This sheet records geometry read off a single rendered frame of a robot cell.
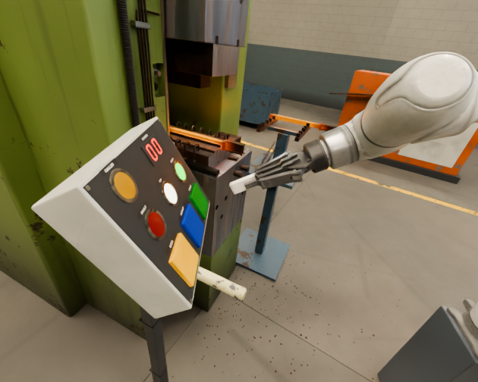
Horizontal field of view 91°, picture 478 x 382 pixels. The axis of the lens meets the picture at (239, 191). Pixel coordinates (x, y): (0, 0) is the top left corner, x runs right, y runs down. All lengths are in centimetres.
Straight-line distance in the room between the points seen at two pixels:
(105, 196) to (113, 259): 10
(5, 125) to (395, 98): 111
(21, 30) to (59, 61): 13
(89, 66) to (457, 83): 71
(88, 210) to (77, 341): 133
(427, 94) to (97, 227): 46
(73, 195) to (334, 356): 151
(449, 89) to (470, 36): 807
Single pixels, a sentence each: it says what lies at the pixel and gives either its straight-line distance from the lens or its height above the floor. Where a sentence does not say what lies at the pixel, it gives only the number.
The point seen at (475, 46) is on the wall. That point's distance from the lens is 849.
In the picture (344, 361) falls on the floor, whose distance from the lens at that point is 165.
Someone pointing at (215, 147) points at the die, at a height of 99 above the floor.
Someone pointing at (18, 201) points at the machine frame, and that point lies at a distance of 122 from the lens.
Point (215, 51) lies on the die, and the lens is 88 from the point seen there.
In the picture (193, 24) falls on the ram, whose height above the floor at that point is 141.
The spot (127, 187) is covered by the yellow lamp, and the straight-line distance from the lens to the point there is 40.
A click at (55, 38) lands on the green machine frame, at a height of 134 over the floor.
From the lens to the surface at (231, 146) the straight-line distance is 103.
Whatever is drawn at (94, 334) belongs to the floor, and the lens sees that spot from 164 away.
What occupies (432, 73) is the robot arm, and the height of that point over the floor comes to 136.
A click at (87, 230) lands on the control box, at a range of 39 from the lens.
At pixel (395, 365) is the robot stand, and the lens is 155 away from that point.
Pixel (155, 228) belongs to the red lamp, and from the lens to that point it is 42.
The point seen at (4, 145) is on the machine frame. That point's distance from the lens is 114.
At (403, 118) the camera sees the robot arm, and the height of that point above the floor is 130.
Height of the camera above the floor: 137
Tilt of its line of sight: 31 degrees down
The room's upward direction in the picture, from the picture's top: 7 degrees clockwise
